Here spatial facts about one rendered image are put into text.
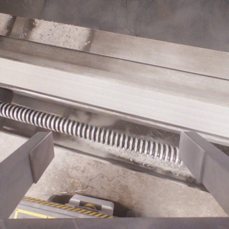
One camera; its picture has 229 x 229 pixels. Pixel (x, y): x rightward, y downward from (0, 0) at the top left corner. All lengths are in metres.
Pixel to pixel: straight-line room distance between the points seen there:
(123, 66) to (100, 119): 0.45
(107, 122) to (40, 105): 0.30
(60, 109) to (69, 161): 0.56
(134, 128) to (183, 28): 0.42
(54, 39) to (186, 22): 0.34
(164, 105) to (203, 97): 0.06
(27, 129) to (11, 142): 0.56
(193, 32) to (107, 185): 0.98
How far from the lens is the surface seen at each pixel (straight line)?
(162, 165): 0.74
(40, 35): 0.41
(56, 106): 0.75
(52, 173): 1.28
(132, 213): 1.11
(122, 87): 0.29
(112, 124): 0.73
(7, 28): 0.46
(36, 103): 0.79
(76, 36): 0.37
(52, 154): 0.17
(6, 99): 0.73
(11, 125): 0.93
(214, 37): 0.53
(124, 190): 1.18
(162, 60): 0.33
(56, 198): 1.18
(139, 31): 0.49
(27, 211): 1.02
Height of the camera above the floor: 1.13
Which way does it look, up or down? 79 degrees down
